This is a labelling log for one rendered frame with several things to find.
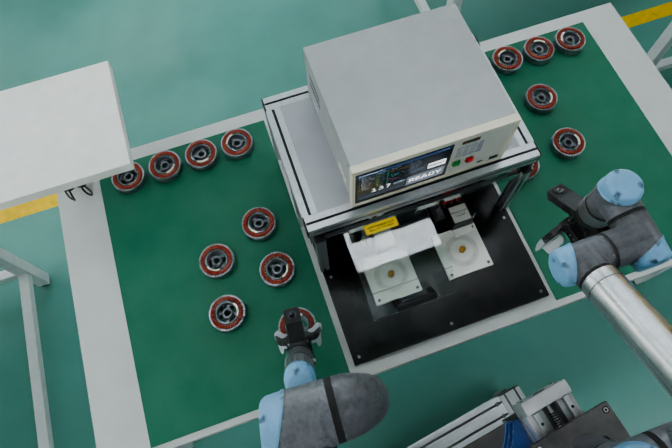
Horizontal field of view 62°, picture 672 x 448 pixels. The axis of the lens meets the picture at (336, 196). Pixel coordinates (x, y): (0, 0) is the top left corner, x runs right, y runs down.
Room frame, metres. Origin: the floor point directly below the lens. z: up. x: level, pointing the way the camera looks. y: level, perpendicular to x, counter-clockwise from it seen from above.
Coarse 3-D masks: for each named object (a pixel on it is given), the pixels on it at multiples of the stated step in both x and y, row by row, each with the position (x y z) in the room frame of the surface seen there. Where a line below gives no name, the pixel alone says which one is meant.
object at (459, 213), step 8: (440, 208) 0.66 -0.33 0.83; (448, 208) 0.62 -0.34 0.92; (456, 208) 0.62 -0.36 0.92; (464, 208) 0.62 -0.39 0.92; (448, 216) 0.60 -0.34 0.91; (456, 216) 0.59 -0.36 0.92; (464, 216) 0.59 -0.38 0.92; (448, 224) 0.58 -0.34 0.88; (456, 224) 0.57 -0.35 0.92; (464, 224) 0.58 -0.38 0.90; (456, 232) 0.56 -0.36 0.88; (464, 232) 0.56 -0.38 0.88
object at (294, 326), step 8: (288, 312) 0.33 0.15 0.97; (296, 312) 0.33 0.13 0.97; (288, 320) 0.31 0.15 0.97; (296, 320) 0.30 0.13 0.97; (288, 328) 0.28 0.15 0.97; (296, 328) 0.28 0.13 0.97; (288, 336) 0.26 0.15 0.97; (296, 336) 0.26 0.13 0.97; (304, 336) 0.26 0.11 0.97; (296, 344) 0.24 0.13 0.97; (304, 344) 0.24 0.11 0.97
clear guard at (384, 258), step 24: (384, 216) 0.55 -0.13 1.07; (408, 216) 0.55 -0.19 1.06; (360, 240) 0.49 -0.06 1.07; (384, 240) 0.48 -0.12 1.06; (408, 240) 0.48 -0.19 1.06; (432, 240) 0.48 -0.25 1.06; (360, 264) 0.42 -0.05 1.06; (384, 264) 0.42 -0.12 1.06; (408, 264) 0.41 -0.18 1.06; (432, 264) 0.41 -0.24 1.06; (384, 288) 0.35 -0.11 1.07; (408, 288) 0.35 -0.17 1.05; (456, 288) 0.35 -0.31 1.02; (384, 312) 0.30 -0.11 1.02
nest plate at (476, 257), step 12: (444, 240) 0.57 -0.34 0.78; (456, 240) 0.56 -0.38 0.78; (468, 240) 0.56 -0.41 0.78; (480, 240) 0.56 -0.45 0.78; (456, 252) 0.52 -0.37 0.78; (468, 252) 0.52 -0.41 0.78; (480, 252) 0.52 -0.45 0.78; (456, 264) 0.49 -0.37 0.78; (468, 264) 0.48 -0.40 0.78; (480, 264) 0.48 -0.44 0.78; (492, 264) 0.48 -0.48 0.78; (456, 276) 0.45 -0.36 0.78
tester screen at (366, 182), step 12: (432, 156) 0.62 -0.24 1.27; (444, 156) 0.63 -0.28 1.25; (396, 168) 0.60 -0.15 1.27; (408, 168) 0.61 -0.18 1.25; (432, 168) 0.63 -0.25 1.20; (360, 180) 0.57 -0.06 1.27; (372, 180) 0.58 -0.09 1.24; (384, 180) 0.59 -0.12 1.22; (396, 180) 0.60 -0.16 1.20; (360, 192) 0.57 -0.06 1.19; (372, 192) 0.58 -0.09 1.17; (384, 192) 0.59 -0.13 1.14
